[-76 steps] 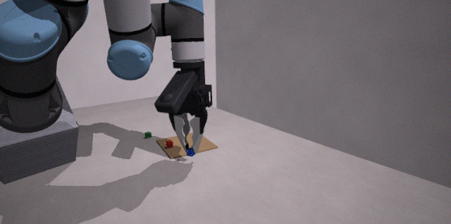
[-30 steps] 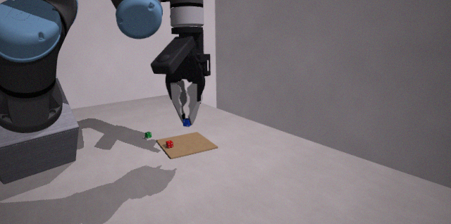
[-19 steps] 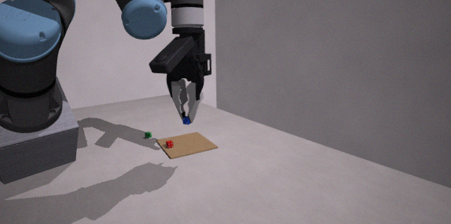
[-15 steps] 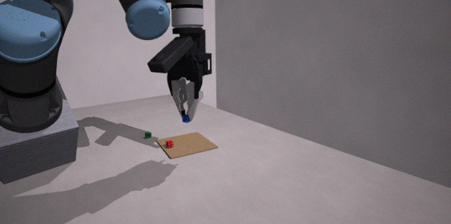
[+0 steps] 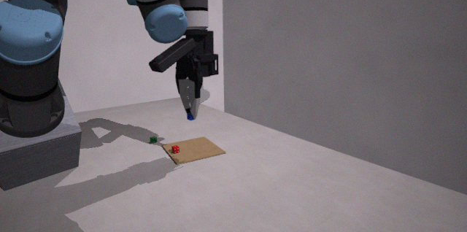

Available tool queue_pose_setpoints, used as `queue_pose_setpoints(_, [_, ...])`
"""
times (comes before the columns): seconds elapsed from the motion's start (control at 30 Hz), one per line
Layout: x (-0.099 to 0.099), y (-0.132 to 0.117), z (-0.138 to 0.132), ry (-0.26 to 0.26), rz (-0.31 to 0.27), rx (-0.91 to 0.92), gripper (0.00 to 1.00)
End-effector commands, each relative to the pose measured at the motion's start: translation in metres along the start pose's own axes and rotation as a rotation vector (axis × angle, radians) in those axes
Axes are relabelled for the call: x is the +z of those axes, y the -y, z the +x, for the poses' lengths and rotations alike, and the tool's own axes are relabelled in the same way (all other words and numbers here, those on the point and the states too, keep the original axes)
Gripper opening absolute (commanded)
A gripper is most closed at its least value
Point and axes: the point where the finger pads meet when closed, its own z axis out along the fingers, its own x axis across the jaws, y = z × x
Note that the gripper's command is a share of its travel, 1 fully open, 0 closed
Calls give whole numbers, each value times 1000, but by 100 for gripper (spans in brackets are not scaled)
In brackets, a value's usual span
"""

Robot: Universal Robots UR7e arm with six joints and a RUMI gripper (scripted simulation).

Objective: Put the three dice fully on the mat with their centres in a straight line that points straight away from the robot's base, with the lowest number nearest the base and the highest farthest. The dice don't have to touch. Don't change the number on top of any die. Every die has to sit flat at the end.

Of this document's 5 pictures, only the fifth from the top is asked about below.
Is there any red die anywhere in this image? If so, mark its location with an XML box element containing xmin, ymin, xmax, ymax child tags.
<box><xmin>172</xmin><ymin>145</ymin><xmax>180</xmax><ymax>153</ymax></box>

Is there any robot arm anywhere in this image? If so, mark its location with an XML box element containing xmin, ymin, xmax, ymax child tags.
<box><xmin>0</xmin><ymin>0</ymin><xmax>209</xmax><ymax>138</ymax></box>

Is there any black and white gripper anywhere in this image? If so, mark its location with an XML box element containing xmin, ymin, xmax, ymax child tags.
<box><xmin>176</xmin><ymin>29</ymin><xmax>218</xmax><ymax>119</ymax></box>

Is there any tan mat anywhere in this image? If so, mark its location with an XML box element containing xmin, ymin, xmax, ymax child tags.
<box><xmin>162</xmin><ymin>136</ymin><xmax>225</xmax><ymax>165</ymax></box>

